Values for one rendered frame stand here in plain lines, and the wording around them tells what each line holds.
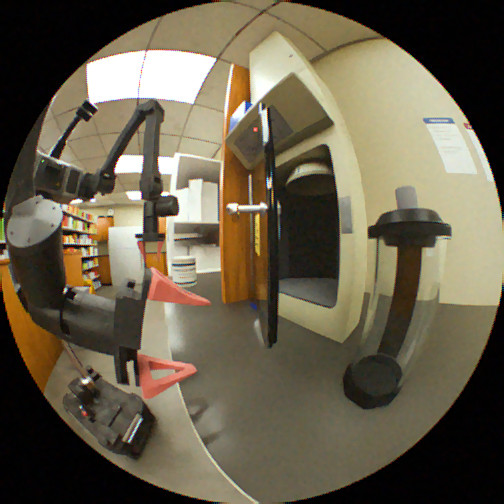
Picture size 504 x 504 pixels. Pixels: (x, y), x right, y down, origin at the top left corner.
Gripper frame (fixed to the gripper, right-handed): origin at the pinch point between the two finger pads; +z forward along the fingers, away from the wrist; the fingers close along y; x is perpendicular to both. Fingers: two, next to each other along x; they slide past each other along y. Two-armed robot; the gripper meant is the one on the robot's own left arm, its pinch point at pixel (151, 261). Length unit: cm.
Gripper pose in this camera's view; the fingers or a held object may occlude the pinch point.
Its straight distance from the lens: 54.4
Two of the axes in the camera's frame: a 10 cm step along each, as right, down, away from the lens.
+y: 8.3, -0.5, 5.6
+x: -5.6, -0.3, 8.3
